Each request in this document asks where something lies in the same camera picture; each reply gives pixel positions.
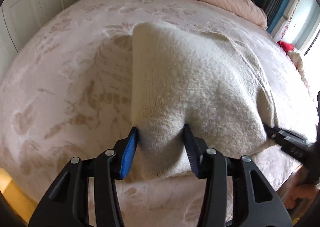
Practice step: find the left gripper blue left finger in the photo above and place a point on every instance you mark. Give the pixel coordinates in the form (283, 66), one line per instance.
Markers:
(128, 153)

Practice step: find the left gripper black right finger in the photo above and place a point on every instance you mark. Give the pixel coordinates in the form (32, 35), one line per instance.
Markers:
(192, 149)

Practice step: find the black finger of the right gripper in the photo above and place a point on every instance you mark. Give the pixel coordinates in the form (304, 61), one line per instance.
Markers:
(272, 132)

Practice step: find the cream knit sweater black hearts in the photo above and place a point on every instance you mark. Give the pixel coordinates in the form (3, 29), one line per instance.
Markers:
(208, 81)

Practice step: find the red and cream clothes pile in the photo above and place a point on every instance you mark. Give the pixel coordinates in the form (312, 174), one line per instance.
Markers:
(296, 58)

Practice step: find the person right hand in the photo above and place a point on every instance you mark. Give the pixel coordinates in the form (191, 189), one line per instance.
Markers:
(308, 192)

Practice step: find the pink floral bedspread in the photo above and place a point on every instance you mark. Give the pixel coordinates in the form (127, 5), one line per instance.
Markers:
(68, 93)

